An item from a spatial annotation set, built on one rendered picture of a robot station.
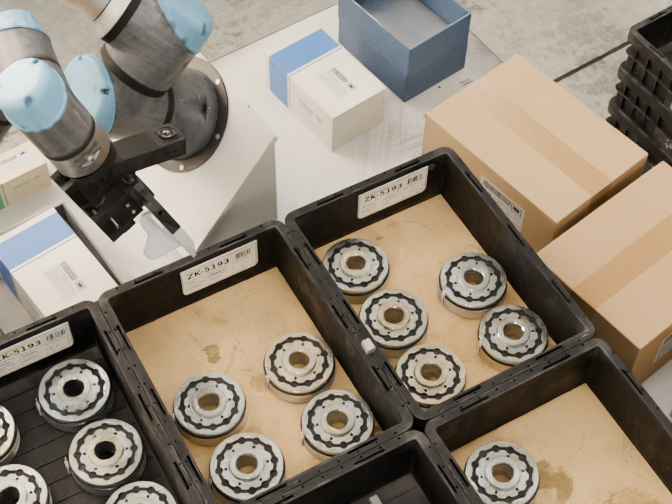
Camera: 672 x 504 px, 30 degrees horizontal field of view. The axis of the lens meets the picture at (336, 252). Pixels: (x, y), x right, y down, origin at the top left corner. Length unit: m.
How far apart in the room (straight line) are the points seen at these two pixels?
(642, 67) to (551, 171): 0.71
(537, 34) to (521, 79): 1.33
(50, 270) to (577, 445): 0.85
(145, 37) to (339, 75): 0.53
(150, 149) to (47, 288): 0.47
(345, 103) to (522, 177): 0.36
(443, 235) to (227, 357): 0.40
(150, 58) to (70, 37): 1.67
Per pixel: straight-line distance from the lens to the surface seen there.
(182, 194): 2.05
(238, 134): 1.98
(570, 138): 2.11
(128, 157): 1.59
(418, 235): 1.99
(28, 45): 1.55
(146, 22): 1.83
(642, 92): 2.75
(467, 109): 2.13
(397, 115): 2.32
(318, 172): 2.23
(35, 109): 1.46
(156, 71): 1.86
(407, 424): 1.69
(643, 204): 2.05
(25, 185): 2.23
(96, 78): 1.88
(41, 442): 1.83
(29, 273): 2.03
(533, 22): 3.55
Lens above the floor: 2.42
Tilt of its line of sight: 54 degrees down
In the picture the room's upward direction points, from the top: 2 degrees clockwise
